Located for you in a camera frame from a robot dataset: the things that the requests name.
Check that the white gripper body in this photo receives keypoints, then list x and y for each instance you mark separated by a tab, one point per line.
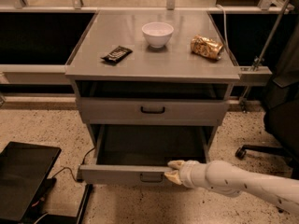
187	173

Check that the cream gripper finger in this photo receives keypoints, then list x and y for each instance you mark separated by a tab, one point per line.
173	176
176	164

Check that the grey drawer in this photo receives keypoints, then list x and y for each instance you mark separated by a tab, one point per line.
151	112
139	154

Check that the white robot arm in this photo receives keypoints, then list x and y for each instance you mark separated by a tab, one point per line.
224	178

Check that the grey drawer cabinet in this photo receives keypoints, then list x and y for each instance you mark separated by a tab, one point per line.
172	72

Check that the grey top drawer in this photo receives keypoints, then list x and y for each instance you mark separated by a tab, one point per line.
151	112

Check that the black bar on floor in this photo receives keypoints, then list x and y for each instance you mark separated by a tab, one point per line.
84	203

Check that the black office chair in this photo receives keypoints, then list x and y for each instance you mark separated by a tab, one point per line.
281	103

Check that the metal rod with clamp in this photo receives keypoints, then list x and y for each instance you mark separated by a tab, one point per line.
253	69

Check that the crushed golden can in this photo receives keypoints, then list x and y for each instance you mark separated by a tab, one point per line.
206	47

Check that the black snack bar wrapper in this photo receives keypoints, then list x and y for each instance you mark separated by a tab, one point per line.
117	54

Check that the white bowl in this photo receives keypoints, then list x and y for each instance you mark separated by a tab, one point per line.
157	34

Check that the black laptop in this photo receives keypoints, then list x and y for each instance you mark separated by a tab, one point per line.
23	170

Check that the black power adapter with cable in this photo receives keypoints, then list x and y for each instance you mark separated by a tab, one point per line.
77	177

